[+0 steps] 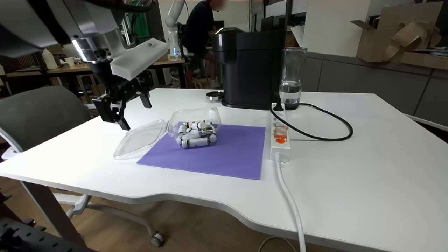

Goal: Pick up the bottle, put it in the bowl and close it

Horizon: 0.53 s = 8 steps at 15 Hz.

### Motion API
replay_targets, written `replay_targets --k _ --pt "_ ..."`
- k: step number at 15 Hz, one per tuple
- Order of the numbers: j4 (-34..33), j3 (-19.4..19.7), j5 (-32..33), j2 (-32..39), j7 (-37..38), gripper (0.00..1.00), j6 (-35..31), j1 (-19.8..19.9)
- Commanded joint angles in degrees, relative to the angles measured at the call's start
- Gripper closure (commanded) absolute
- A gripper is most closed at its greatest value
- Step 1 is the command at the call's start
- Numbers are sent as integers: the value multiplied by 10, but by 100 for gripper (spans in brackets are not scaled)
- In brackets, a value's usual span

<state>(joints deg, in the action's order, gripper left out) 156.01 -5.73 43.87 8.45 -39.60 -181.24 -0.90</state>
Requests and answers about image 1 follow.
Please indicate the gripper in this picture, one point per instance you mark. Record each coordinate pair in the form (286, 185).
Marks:
(117, 84)

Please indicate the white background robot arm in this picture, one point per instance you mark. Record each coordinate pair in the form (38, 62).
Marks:
(173, 31)

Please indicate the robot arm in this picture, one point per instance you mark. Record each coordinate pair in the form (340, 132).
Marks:
(52, 21)

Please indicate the clear plastic bowl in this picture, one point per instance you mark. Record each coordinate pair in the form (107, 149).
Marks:
(210, 117)

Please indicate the white plastic bottle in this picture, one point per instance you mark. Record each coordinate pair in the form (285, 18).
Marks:
(49, 59)

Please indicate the clear plastic lid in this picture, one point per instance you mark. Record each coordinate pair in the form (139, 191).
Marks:
(140, 140)

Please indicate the white paper cup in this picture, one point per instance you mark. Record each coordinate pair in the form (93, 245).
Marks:
(70, 61)

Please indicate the heap of small white bottles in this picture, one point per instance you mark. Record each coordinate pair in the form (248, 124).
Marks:
(196, 134)

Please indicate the round metal tin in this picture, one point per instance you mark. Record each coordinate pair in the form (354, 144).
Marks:
(214, 95)

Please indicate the grey office chair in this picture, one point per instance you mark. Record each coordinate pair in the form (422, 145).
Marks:
(38, 115)

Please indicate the person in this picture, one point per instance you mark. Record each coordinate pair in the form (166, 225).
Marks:
(197, 28)

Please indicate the purple mat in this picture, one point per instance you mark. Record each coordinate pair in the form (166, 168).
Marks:
(227, 154)

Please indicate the black coffee machine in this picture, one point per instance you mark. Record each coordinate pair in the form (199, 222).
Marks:
(250, 66)

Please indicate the white power strip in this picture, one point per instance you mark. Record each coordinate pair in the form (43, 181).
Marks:
(280, 147)

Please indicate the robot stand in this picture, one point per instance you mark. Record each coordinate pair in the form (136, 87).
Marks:
(21, 234)

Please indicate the grey cabinet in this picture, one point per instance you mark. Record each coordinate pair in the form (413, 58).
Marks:
(367, 84)

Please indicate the heap of cardboard boxes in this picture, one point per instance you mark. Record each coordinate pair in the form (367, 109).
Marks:
(395, 35)

